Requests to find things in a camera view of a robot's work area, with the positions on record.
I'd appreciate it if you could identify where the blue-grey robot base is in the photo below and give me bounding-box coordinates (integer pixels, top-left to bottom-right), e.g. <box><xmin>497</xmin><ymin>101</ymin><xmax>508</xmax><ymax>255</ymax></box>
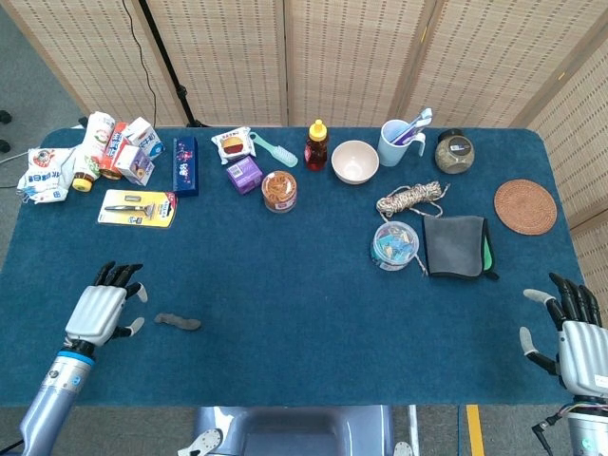
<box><xmin>192</xmin><ymin>404</ymin><xmax>395</xmax><ymax>456</ymax></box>

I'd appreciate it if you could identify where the bundle of speckled rope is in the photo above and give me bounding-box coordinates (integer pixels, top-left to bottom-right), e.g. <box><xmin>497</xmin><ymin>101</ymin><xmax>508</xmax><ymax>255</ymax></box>
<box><xmin>375</xmin><ymin>180</ymin><xmax>450</xmax><ymax>277</ymax></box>

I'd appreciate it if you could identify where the round woven brown coaster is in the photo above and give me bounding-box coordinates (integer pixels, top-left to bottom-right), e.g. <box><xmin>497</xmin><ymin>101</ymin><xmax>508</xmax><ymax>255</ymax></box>
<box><xmin>493</xmin><ymin>179</ymin><xmax>559</xmax><ymax>237</ymax></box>

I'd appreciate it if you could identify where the glass jar with black lid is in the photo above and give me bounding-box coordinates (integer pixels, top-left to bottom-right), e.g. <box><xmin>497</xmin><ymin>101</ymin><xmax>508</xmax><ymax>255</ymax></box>
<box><xmin>434</xmin><ymin>127</ymin><xmax>476</xmax><ymax>175</ymax></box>

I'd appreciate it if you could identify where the clear jar of rubber bands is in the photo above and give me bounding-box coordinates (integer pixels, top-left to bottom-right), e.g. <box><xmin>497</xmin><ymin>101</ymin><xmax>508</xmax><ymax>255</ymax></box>
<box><xmin>260</xmin><ymin>170</ymin><xmax>298</xmax><ymax>215</ymax></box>

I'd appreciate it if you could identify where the blue felt table cover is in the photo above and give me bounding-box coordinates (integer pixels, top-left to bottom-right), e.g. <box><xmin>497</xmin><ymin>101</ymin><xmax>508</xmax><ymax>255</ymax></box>
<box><xmin>0</xmin><ymin>126</ymin><xmax>598</xmax><ymax>409</ymax></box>

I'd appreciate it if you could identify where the mint green scrubbing brush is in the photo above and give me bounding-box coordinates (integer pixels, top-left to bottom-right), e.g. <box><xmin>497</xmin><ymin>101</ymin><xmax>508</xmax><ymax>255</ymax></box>
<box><xmin>248</xmin><ymin>132</ymin><xmax>299</xmax><ymax>169</ymax></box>

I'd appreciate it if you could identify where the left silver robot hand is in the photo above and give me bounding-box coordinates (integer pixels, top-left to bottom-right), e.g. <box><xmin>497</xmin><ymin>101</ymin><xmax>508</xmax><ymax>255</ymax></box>
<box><xmin>64</xmin><ymin>260</ymin><xmax>148</xmax><ymax>348</ymax></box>

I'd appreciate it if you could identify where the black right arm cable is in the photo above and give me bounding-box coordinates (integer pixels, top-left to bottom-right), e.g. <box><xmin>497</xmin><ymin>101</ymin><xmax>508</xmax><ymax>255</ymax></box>
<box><xmin>531</xmin><ymin>407</ymin><xmax>572</xmax><ymax>432</ymax></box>

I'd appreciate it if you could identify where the bamboo folding screen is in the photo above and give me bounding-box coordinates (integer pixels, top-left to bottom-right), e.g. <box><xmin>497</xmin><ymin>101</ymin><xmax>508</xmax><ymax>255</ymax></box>
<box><xmin>0</xmin><ymin>0</ymin><xmax>608</xmax><ymax>295</ymax></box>

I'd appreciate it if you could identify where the white metal table leg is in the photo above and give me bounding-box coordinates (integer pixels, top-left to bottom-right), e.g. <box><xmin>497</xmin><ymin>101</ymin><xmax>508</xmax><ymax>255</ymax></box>
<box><xmin>407</xmin><ymin>404</ymin><xmax>421</xmax><ymax>456</ymax></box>

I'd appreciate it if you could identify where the yellow floor tape strip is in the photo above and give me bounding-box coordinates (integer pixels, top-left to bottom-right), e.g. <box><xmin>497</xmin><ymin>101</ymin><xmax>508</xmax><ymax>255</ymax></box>
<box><xmin>465</xmin><ymin>404</ymin><xmax>485</xmax><ymax>456</ymax></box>

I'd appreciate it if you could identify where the razor in yellow blister pack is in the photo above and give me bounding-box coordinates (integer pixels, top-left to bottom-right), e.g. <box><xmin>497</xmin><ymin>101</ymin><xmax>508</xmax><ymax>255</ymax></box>
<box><xmin>97</xmin><ymin>188</ymin><xmax>179</xmax><ymax>230</ymax></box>

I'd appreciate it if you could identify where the light blue mug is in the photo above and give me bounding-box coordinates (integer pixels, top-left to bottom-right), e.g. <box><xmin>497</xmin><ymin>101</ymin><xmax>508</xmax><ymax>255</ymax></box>
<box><xmin>377</xmin><ymin>119</ymin><xmax>428</xmax><ymax>168</ymax></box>

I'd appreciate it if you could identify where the dark blue rectangular box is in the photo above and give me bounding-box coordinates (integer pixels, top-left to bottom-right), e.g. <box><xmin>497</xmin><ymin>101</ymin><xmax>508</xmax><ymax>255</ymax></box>
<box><xmin>172</xmin><ymin>136</ymin><xmax>200</xmax><ymax>199</ymax></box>

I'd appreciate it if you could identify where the purple toothbrush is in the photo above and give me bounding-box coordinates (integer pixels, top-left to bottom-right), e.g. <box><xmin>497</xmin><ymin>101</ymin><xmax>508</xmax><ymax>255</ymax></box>
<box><xmin>389</xmin><ymin>123</ymin><xmax>419</xmax><ymax>145</ymax></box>

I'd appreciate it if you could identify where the honey bottle with yellow cap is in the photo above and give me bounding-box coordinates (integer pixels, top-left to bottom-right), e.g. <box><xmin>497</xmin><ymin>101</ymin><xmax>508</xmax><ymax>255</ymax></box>
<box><xmin>303</xmin><ymin>119</ymin><xmax>330</xmax><ymax>172</ymax></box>

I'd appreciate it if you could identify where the large white metal bracket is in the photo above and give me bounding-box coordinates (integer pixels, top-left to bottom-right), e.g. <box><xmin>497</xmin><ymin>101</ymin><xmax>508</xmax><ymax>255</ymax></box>
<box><xmin>178</xmin><ymin>427</ymin><xmax>224</xmax><ymax>456</ymax></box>

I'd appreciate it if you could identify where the beige bowl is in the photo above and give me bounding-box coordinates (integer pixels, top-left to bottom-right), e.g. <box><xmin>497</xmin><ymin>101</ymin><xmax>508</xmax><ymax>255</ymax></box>
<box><xmin>331</xmin><ymin>140</ymin><xmax>380</xmax><ymax>185</ymax></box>

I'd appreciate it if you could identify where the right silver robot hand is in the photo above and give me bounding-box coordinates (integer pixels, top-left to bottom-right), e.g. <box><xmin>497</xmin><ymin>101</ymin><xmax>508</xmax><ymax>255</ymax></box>
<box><xmin>518</xmin><ymin>272</ymin><xmax>608</xmax><ymax>395</ymax></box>

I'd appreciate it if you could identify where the black tripod stand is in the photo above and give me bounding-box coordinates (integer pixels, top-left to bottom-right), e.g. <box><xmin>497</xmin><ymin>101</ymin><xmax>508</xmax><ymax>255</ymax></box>
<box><xmin>137</xmin><ymin>0</ymin><xmax>210</xmax><ymax>128</ymax></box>

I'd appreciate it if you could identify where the thin black hanging cable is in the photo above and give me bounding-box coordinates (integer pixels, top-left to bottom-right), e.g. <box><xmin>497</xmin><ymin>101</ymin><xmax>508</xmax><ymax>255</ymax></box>
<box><xmin>121</xmin><ymin>0</ymin><xmax>159</xmax><ymax>125</ymax></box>

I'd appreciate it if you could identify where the white and purple carton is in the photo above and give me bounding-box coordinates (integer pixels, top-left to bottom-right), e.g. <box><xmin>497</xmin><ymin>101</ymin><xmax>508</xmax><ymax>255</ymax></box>
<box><xmin>115</xmin><ymin>144</ymin><xmax>156</xmax><ymax>187</ymax></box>

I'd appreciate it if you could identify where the white bottle with yellow cap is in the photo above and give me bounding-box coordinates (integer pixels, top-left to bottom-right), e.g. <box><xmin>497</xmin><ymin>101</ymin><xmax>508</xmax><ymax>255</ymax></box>
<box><xmin>70</xmin><ymin>110</ymin><xmax>117</xmax><ymax>193</ymax></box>

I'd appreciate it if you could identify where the small purple box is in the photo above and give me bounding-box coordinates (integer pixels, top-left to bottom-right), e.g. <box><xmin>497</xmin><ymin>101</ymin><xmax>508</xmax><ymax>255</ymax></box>
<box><xmin>225</xmin><ymin>155</ymin><xmax>264</xmax><ymax>196</ymax></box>

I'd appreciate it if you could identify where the white and blue milk carton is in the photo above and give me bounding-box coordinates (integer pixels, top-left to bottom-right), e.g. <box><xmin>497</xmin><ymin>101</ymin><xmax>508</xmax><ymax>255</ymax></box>
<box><xmin>123</xmin><ymin>116</ymin><xmax>166</xmax><ymax>161</ymax></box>

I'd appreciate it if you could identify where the grey cloth with green edge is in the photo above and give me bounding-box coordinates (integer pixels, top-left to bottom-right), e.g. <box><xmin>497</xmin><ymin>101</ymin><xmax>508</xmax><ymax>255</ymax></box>
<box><xmin>422</xmin><ymin>214</ymin><xmax>501</xmax><ymax>281</ymax></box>

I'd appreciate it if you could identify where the clear tub of binder clips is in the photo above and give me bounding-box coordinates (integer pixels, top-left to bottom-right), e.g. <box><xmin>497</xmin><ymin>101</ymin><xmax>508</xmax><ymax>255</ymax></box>
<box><xmin>370</xmin><ymin>220</ymin><xmax>421</xmax><ymax>273</ymax></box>

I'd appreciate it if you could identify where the white bag with blue print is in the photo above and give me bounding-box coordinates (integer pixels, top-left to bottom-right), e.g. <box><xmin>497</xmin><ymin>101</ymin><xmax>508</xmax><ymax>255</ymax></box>
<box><xmin>16</xmin><ymin>146</ymin><xmax>77</xmax><ymax>205</ymax></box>

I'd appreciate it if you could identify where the white snack packet burger picture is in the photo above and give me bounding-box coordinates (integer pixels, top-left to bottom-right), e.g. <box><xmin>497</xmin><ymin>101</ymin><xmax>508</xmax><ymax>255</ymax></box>
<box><xmin>210</xmin><ymin>125</ymin><xmax>257</xmax><ymax>166</ymax></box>

